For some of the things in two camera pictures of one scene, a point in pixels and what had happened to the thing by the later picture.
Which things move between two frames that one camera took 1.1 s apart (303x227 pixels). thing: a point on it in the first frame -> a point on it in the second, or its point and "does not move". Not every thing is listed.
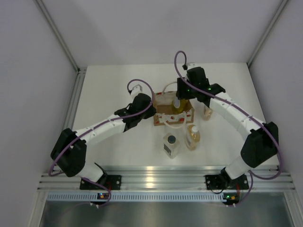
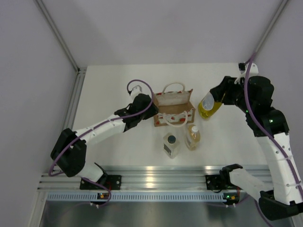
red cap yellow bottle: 179,106 -> 208,106
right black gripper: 182,93 -> 225,88
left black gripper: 152,112 does not move
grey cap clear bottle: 171,144 does not move
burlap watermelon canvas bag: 163,104 does not move
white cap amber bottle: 192,137 does not move
